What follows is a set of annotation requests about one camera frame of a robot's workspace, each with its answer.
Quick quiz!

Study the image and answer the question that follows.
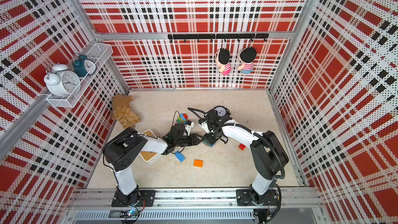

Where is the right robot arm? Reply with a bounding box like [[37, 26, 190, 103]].
[[188, 106, 289, 206]]

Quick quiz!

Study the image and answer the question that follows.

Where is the orange block front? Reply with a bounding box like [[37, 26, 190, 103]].
[[193, 159, 203, 168]]

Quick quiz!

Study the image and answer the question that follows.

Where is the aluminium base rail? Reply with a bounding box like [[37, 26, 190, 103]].
[[62, 187, 327, 224]]

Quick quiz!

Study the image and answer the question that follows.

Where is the doll with pink stripes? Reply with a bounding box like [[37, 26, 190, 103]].
[[216, 48, 231, 76]]

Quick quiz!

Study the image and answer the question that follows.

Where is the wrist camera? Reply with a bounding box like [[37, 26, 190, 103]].
[[199, 119, 210, 133], [184, 120, 194, 135]]

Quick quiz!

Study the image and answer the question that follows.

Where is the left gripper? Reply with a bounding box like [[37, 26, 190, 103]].
[[175, 133, 205, 147]]

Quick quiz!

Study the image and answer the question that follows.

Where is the electronics board with wires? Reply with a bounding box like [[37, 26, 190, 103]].
[[108, 207, 144, 224]]

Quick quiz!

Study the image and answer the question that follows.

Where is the white tray with wood lid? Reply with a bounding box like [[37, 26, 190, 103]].
[[140, 129, 162, 165]]

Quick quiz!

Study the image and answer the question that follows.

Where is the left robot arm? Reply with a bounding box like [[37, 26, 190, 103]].
[[103, 123, 204, 207]]

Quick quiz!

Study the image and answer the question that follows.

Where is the teal alarm clock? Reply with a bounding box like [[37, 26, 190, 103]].
[[72, 55, 97, 78]]

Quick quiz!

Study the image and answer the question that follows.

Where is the brown teddy bear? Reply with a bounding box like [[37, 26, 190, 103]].
[[112, 94, 141, 129]]

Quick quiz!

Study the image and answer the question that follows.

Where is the black round table clock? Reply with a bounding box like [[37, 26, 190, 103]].
[[214, 106, 230, 117]]

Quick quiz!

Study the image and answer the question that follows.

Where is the doll with blue shorts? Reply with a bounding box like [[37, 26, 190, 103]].
[[238, 47, 257, 74]]

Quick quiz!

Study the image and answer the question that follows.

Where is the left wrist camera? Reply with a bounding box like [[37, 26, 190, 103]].
[[184, 120, 194, 135]]

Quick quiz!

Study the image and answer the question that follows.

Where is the white wire shelf basket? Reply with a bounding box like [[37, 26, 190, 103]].
[[43, 43, 113, 108]]

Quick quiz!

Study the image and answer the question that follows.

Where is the white alarm clock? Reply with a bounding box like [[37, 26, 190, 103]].
[[44, 63, 81, 97]]

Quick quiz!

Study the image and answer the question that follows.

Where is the black hook rail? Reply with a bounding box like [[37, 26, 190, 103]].
[[167, 33, 269, 41]]

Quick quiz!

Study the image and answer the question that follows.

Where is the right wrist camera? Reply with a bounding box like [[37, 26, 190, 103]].
[[199, 119, 210, 133]]

